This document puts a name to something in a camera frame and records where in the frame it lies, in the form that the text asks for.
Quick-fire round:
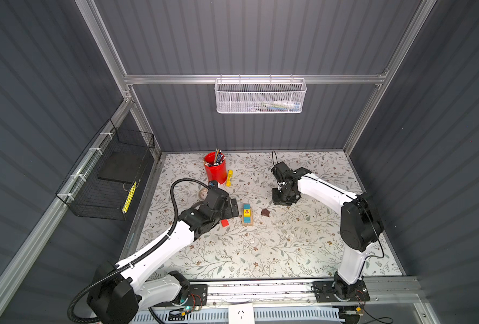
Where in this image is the red pen cup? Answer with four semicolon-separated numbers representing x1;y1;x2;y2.
204;151;227;184

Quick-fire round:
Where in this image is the teal rectangular block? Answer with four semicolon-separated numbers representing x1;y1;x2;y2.
243;204;252;225

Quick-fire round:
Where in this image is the white wire mesh basket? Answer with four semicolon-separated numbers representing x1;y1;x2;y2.
214;77;307;114

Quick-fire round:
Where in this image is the yellow marker on table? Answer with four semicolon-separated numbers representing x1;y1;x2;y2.
226;170;233;187

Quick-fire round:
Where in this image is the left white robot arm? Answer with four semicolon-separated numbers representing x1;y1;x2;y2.
68;181;240;323

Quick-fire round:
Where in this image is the yellow marker in basket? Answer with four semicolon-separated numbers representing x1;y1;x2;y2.
122;182;138;214

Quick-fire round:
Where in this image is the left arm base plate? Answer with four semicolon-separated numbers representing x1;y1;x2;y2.
168;284;208;307

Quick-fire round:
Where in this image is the black wire wall basket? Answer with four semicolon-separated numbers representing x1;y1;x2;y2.
57;121;156;221

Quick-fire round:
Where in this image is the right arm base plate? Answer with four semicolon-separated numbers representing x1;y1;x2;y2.
311;280;370;302

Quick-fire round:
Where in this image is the clear tape roll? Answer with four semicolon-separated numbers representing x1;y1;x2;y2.
198;188;208;201

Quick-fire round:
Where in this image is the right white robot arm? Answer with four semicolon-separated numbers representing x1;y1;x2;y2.
271;162;384;286

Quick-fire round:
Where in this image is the natural wood block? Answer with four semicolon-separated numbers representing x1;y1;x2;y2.
242;209;253;225

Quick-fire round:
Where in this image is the white power outlet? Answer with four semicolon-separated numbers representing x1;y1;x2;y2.
228;303;255;324

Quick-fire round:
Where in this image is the black corrugated cable hose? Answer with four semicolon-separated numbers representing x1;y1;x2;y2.
67;177;210;324

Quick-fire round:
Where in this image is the black foam pad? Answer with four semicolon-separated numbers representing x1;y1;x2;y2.
97;152;147;184

